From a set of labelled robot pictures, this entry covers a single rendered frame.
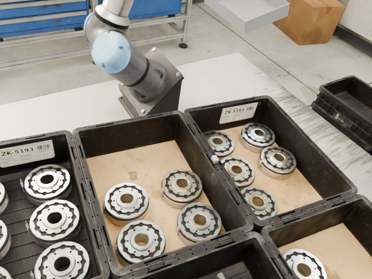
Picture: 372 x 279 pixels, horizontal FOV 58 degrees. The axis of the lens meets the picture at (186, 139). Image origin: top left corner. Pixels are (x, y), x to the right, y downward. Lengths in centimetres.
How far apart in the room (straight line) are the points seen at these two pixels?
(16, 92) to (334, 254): 226
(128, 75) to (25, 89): 166
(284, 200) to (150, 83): 55
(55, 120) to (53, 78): 149
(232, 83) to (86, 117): 65
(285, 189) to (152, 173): 36
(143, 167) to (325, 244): 49
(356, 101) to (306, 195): 125
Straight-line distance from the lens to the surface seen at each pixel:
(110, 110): 128
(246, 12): 139
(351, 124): 188
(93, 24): 116
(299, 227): 81
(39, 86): 266
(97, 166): 91
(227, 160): 92
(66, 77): 273
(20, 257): 80
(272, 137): 104
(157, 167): 91
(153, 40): 301
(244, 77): 158
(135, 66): 106
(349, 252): 92
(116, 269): 64
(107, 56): 103
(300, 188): 98
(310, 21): 368
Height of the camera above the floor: 151
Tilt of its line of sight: 43 degrees down
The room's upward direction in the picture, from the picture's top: 10 degrees clockwise
